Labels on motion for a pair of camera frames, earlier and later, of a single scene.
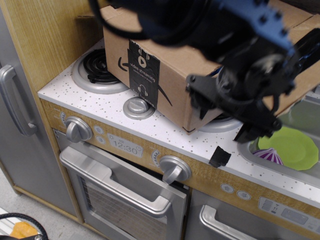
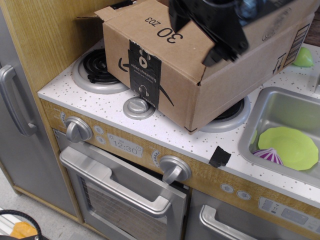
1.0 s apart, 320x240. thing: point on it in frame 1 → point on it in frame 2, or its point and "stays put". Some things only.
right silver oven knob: (174, 169) stays put
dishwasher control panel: (299, 217) stays put
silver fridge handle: (14, 101) stays put
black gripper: (250, 87) → (220, 20)
